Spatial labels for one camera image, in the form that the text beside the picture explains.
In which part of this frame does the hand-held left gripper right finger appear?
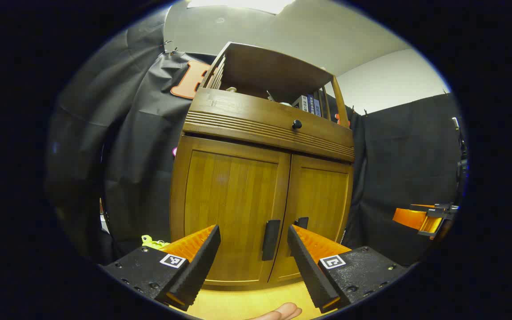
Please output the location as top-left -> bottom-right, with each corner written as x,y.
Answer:
288,224 -> 410,313

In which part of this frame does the wooden shoe cabinet door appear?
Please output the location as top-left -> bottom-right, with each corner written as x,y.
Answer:
268,153 -> 354,284
170,136 -> 291,287

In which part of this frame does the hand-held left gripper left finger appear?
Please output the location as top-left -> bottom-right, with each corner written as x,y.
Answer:
103,225 -> 221,312

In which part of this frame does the wooden drawer with black knob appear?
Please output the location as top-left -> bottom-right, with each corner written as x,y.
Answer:
183,88 -> 355,163

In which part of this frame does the yellow-green toy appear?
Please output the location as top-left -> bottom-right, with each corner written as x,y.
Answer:
142,235 -> 170,250

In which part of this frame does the wooden double-door shoe cabinet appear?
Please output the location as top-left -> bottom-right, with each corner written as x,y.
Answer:
169,41 -> 355,290

